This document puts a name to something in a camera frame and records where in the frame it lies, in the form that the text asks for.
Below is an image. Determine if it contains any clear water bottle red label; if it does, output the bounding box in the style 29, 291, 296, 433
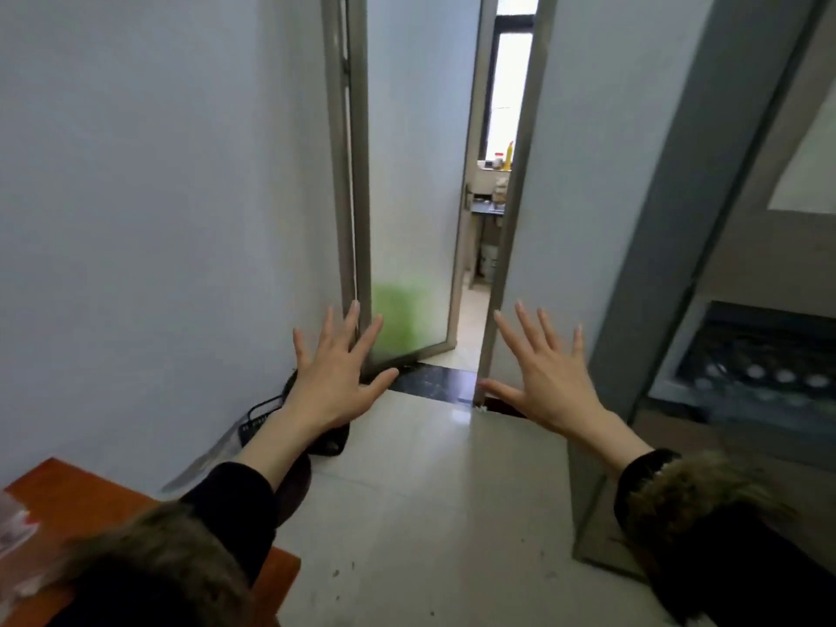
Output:
0, 491, 43, 563

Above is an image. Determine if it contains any dark framed window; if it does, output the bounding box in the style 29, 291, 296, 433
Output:
482, 0, 542, 162

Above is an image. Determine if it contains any brown refrigerator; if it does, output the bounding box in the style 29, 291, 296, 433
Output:
566, 0, 836, 582

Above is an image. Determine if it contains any clear plastic fridge drawer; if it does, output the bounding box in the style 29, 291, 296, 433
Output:
651, 298, 836, 440

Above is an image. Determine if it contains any white lined paper sheet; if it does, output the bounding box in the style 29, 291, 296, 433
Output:
765, 78, 836, 218

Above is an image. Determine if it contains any person's left forearm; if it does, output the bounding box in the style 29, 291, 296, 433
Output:
49, 408, 316, 627

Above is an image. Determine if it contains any green object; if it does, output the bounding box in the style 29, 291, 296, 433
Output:
369, 282, 453, 361

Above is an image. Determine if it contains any group of water bottles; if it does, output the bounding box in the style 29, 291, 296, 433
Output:
691, 361, 836, 404

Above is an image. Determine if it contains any orange wooden table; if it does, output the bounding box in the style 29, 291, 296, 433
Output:
0, 456, 303, 627

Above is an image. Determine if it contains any person's right forearm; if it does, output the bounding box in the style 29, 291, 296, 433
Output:
574, 410, 836, 627

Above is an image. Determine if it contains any black trash bin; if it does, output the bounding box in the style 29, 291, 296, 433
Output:
275, 368, 352, 528

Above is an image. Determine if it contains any person's right hand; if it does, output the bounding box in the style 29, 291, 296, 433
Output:
478, 300, 620, 446

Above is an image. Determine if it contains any person's left hand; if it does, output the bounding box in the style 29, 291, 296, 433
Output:
280, 300, 401, 440

